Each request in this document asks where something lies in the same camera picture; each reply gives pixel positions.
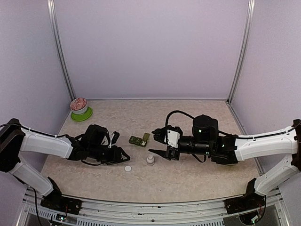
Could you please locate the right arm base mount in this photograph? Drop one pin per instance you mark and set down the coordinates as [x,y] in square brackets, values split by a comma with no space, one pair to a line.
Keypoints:
[248,201]

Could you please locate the small white pill bottle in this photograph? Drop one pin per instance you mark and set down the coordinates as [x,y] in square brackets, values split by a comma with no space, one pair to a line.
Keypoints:
[150,159]

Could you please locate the front aluminium rail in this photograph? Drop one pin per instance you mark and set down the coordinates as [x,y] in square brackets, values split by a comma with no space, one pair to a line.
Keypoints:
[95,212]

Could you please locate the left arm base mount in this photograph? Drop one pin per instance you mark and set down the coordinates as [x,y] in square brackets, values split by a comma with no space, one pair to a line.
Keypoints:
[56,201]

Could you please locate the left aluminium frame post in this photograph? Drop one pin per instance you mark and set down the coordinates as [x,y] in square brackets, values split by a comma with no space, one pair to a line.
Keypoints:
[59,48]

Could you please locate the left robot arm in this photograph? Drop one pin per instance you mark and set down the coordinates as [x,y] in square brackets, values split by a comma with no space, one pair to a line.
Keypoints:
[96,143]

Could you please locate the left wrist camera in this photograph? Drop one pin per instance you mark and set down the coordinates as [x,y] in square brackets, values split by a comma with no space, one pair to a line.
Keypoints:
[113,138]

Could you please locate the green weekly pill organizer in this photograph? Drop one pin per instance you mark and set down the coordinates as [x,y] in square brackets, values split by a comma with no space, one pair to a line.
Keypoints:
[140,141]

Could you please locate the aluminium frame post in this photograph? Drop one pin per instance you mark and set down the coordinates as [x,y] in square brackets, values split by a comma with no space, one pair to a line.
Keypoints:
[243,50]
[59,48]

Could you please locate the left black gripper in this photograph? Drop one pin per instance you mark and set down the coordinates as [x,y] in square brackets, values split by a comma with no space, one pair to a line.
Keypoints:
[115,156]

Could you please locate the right aluminium frame post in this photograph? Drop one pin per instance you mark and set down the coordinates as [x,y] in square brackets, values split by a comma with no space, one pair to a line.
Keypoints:
[243,50]

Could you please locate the white bottle cap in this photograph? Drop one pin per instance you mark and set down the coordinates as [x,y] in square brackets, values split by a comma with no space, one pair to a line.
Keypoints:
[128,168]

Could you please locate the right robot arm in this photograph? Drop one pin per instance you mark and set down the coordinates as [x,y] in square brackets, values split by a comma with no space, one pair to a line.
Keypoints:
[225,149]

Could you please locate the lime green plate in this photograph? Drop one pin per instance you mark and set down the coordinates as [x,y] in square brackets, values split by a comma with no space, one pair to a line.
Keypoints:
[82,117]

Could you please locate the red patterned white bowl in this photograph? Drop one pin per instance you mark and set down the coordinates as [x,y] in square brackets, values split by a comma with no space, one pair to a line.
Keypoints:
[78,106]

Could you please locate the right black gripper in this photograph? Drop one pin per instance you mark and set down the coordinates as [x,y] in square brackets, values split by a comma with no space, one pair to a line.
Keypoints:
[167,154]

